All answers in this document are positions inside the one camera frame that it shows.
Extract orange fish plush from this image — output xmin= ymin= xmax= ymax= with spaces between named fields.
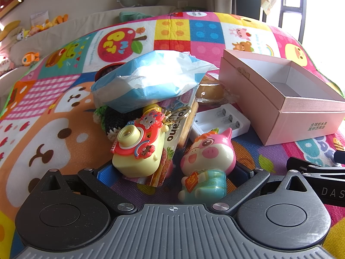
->
xmin=21 ymin=51 xmax=41 ymax=67

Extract yellow red toy camera keychain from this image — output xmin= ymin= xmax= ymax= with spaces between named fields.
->
xmin=110 ymin=105 xmax=192 ymax=179

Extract pink pig toy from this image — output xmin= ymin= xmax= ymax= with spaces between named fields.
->
xmin=176 ymin=128 xmax=238 ymax=204

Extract dark red round bowl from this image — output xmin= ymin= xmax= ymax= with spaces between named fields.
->
xmin=94 ymin=63 xmax=125 ymax=83

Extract printed biscuit box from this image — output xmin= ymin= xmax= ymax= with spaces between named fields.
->
xmin=149 ymin=90 xmax=200 ymax=188

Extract green cloth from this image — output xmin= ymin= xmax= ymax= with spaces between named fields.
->
xmin=119 ymin=11 xmax=155 ymax=22

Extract wrapped brown bread bun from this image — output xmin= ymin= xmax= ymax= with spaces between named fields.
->
xmin=194 ymin=73 xmax=241 ymax=103

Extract pink cardboard box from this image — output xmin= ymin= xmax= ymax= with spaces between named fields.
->
xmin=219 ymin=49 xmax=345 ymax=147

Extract blue white tissue packet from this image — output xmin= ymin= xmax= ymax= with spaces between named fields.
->
xmin=90 ymin=50 xmax=220 ymax=114

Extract black green crochet toy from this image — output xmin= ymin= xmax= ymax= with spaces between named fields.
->
xmin=94 ymin=105 xmax=128 ymax=142

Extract yellow plush toy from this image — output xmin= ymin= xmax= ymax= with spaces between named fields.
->
xmin=0 ymin=20 xmax=22 ymax=43

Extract black window frame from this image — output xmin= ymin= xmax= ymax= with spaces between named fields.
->
xmin=259 ymin=0 xmax=345 ymax=46

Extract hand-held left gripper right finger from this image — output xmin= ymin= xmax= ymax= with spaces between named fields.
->
xmin=212 ymin=167 xmax=310 ymax=217

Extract white paper card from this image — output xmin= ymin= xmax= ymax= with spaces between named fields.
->
xmin=30 ymin=11 xmax=50 ymax=28

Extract white battery charger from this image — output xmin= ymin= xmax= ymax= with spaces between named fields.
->
xmin=193 ymin=105 xmax=251 ymax=143

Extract colourful printed blanket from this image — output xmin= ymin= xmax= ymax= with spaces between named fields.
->
xmin=0 ymin=11 xmax=345 ymax=259

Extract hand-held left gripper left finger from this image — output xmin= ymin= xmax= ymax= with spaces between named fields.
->
xmin=40 ymin=164 xmax=138 ymax=214

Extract row of orange plush toys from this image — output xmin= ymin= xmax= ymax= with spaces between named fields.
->
xmin=16 ymin=13 xmax=69 ymax=37

